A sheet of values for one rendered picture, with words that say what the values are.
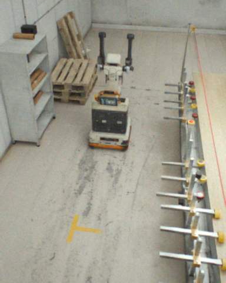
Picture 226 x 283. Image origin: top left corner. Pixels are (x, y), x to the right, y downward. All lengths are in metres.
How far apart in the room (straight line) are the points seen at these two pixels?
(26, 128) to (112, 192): 1.73
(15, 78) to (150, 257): 2.95
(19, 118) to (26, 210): 1.49
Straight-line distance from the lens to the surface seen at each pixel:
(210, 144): 3.98
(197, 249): 2.71
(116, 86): 5.07
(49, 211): 4.31
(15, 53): 4.68
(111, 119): 4.91
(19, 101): 5.00
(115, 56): 4.93
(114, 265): 3.79
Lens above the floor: 3.17
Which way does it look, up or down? 35 degrees down
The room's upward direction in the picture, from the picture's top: 1 degrees clockwise
